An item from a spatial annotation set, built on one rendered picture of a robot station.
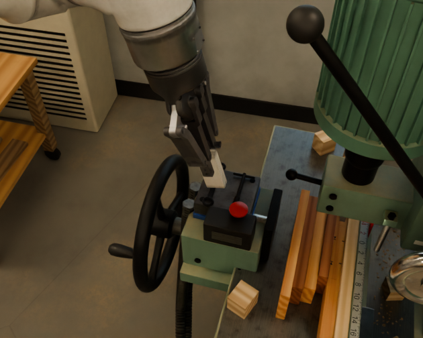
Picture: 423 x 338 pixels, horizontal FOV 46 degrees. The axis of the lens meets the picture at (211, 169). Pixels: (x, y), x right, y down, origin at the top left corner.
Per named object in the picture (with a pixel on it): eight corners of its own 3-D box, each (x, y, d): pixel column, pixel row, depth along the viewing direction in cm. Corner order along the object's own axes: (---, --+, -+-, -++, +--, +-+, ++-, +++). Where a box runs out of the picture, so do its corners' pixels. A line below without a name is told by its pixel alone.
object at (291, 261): (296, 214, 94) (301, 188, 88) (303, 216, 94) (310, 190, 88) (274, 317, 81) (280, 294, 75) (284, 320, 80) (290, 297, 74)
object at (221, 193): (207, 179, 92) (207, 159, 88) (265, 192, 90) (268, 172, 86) (185, 237, 84) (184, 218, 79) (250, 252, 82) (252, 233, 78)
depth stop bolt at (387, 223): (370, 241, 84) (386, 205, 76) (383, 243, 83) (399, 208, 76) (370, 251, 82) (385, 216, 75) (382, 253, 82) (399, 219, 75)
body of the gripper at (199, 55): (188, 73, 57) (208, 133, 63) (208, 31, 62) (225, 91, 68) (130, 76, 59) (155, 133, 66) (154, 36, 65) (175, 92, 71)
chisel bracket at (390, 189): (319, 186, 88) (327, 153, 81) (401, 202, 85) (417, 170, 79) (313, 218, 83) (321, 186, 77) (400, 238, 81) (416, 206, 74)
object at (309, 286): (315, 211, 95) (319, 195, 91) (325, 213, 94) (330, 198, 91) (299, 301, 83) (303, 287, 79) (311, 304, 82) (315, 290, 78)
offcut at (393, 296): (385, 300, 93) (390, 292, 91) (381, 285, 95) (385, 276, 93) (402, 300, 93) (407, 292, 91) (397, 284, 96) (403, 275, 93)
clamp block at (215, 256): (204, 202, 100) (203, 172, 93) (270, 216, 97) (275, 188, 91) (181, 265, 90) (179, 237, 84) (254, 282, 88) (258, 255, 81)
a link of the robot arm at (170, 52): (203, -13, 58) (215, 32, 62) (134, -6, 61) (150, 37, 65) (179, 30, 52) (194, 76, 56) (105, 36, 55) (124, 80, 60)
